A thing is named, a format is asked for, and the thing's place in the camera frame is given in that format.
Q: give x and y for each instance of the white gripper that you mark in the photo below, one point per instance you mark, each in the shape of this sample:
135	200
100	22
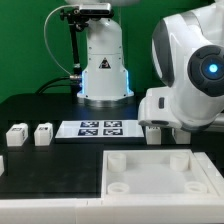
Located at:
161	108

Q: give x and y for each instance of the white square tabletop part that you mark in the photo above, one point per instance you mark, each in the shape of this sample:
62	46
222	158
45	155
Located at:
155	173

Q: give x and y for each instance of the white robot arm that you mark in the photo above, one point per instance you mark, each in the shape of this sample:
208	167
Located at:
188	55

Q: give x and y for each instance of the white marker plate with tags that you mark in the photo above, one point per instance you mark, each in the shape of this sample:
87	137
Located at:
100	131

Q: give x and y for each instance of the white L-shaped obstacle fence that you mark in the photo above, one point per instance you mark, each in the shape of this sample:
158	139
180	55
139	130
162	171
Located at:
122	209

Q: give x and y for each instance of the white block left edge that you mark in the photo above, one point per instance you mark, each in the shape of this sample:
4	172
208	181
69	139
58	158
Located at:
1	165

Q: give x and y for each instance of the black camera stand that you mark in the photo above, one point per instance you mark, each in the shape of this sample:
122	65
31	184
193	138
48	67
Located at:
74	36

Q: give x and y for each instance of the black camera on stand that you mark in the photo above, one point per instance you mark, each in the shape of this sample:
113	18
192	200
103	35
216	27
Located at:
99	9

